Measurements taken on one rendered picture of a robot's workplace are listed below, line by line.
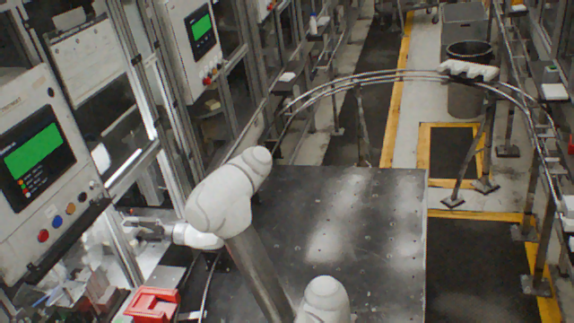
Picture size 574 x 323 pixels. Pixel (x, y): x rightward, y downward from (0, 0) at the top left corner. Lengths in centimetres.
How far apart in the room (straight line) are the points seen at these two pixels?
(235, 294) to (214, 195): 88
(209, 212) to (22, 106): 57
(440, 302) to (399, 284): 85
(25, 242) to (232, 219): 56
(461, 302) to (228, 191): 187
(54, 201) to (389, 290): 130
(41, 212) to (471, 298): 225
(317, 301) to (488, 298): 147
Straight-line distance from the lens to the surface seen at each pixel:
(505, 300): 299
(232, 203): 136
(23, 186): 145
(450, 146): 418
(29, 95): 150
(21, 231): 150
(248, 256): 145
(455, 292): 297
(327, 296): 170
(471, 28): 506
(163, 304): 188
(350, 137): 435
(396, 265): 216
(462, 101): 452
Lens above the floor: 223
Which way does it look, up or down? 32 degrees down
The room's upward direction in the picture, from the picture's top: 9 degrees counter-clockwise
